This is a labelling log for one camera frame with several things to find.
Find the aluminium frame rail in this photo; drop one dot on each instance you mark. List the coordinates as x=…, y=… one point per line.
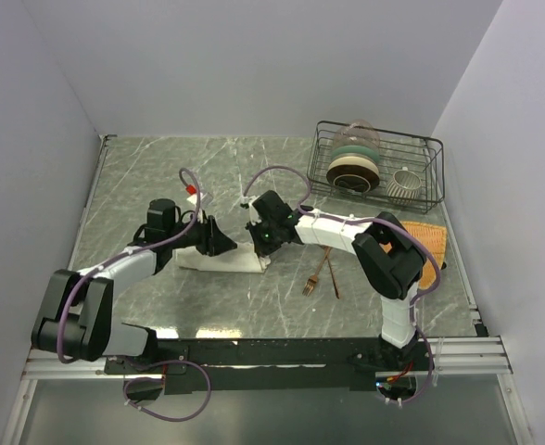
x=449, y=355

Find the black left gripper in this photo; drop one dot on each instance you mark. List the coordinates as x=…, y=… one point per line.
x=212, y=241

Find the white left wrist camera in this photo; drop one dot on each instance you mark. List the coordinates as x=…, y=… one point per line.
x=197, y=202

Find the grey ribbed cup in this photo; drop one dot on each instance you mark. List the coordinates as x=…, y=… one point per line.
x=404, y=187

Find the cream white plate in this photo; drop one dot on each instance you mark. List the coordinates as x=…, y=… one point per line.
x=354, y=160

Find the teal green plate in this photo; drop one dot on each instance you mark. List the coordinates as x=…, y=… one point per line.
x=352, y=150

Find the woven bamboo tray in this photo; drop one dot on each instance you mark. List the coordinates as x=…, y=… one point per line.
x=434, y=238

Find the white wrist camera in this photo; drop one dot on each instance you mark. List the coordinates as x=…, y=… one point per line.
x=247, y=203
x=197, y=202

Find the dark brown glossy bowl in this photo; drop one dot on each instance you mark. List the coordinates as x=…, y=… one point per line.
x=357, y=178

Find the rose gold spoon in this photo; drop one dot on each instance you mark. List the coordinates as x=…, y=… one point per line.
x=332, y=272

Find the white cloth napkin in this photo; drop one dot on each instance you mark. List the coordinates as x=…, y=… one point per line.
x=242, y=259

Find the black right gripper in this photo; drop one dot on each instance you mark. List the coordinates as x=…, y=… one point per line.
x=261, y=248

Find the rose gold fork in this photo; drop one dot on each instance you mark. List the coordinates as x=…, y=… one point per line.
x=312, y=281

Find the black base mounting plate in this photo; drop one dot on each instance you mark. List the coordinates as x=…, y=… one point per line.
x=183, y=366

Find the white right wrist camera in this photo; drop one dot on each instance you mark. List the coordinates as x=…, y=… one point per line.
x=247, y=203

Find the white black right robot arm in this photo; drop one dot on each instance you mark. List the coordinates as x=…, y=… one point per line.
x=389, y=257

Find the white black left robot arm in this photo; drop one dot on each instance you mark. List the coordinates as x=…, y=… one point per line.
x=76, y=320

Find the dark wire dish rack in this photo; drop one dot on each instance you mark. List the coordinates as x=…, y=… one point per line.
x=423, y=155

